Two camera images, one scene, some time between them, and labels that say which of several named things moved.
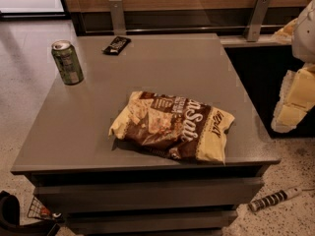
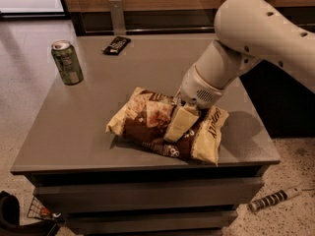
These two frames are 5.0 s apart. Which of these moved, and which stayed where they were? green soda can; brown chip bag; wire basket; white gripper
Moved: white gripper
Stayed: green soda can; brown chip bag; wire basket
